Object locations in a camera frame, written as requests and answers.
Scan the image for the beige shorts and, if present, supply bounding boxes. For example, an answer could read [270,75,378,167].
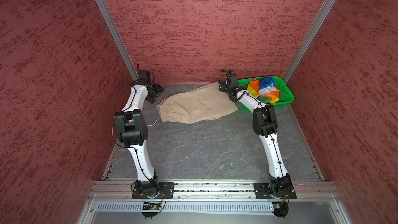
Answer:
[149,83,238,127]

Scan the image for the green plastic basket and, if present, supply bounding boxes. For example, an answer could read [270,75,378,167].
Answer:
[238,76,294,112]

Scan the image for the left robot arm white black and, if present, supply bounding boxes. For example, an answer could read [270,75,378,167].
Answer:
[112,79,163,199]

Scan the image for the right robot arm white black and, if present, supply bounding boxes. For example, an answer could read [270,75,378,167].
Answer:
[218,69,297,200]

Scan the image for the multicolour shorts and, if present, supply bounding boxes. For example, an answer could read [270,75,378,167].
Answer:
[247,77,280,104]

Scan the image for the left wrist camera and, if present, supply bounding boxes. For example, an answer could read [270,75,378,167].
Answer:
[138,70,152,83]

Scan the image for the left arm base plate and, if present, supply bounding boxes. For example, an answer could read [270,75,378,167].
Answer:
[132,181,175,200]

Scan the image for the left circuit board with wires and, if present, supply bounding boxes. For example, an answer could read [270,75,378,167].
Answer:
[141,188,167,219]

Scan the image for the circuit board with wires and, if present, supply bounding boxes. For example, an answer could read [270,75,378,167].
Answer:
[272,196,289,218]
[141,188,167,219]

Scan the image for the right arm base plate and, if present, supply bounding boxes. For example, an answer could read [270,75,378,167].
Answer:
[254,183,297,200]

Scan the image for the slotted cable duct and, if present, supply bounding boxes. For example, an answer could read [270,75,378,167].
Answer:
[95,201,273,215]

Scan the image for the left aluminium corner post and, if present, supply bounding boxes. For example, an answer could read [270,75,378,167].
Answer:
[95,0,138,86]

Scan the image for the aluminium corner post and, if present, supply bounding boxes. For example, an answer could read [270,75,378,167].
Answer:
[283,0,336,83]
[95,0,138,86]

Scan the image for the right circuit board with wires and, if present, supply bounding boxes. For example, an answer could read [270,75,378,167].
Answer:
[272,196,289,218]

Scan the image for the right aluminium corner post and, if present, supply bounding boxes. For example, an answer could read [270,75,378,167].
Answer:
[283,0,336,83]

